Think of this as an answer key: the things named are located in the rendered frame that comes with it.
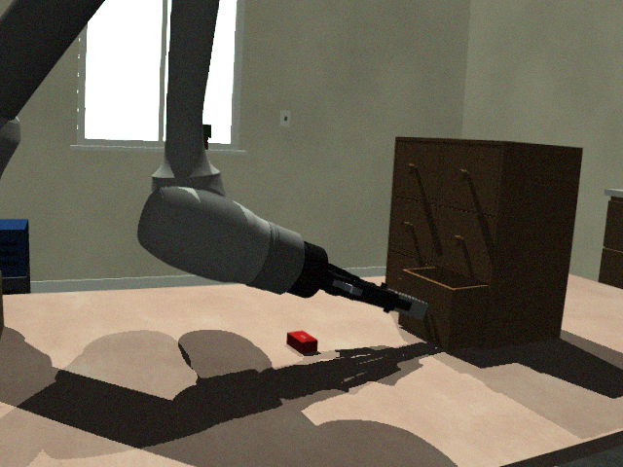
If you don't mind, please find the brown wooden chest of drawers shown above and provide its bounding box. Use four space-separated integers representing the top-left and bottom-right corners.
385 136 583 350

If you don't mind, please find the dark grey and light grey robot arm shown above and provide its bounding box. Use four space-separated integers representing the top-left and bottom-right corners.
0 0 305 295

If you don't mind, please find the small red block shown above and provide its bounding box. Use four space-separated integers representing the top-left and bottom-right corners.
286 331 318 354

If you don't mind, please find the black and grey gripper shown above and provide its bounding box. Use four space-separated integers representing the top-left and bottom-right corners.
286 241 428 320

